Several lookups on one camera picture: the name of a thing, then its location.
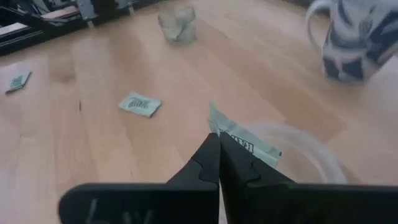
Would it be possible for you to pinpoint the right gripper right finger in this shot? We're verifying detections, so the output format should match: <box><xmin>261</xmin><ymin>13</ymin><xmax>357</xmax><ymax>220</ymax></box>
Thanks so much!
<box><xmin>219</xmin><ymin>132</ymin><xmax>398</xmax><ymax>224</ymax></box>

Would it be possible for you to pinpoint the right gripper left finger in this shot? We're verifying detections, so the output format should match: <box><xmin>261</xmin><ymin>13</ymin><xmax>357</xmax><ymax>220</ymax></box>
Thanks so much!
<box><xmin>58</xmin><ymin>133</ymin><xmax>221</xmax><ymax>224</ymax></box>

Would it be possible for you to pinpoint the green stevia packet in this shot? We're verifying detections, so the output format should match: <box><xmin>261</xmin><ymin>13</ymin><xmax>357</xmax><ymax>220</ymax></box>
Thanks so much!
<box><xmin>208</xmin><ymin>100</ymin><xmax>283</xmax><ymax>169</ymax></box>
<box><xmin>5</xmin><ymin>70</ymin><xmax>32</xmax><ymax>95</ymax></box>
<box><xmin>162</xmin><ymin>18</ymin><xmax>189</xmax><ymax>43</ymax></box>
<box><xmin>118</xmin><ymin>90</ymin><xmax>162</xmax><ymax>118</ymax></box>

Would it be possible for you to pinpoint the clear round plastic container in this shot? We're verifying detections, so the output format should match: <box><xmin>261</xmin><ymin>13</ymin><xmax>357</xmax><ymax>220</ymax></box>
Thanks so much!
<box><xmin>245</xmin><ymin>121</ymin><xmax>348</xmax><ymax>186</ymax></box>

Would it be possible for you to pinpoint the blue white patterned mug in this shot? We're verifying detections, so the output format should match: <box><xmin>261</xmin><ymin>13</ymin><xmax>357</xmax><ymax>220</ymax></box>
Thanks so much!
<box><xmin>304</xmin><ymin>0</ymin><xmax>398</xmax><ymax>84</ymax></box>

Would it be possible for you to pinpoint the small clear glass jar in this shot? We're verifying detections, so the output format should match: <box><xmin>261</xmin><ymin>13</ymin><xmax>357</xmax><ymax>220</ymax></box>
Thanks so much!
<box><xmin>157</xmin><ymin>5</ymin><xmax>198</xmax><ymax>44</ymax></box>

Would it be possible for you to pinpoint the black aluminium table frame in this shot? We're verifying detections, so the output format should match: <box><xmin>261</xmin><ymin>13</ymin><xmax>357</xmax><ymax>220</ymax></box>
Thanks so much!
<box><xmin>0</xmin><ymin>0</ymin><xmax>162</xmax><ymax>57</ymax></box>

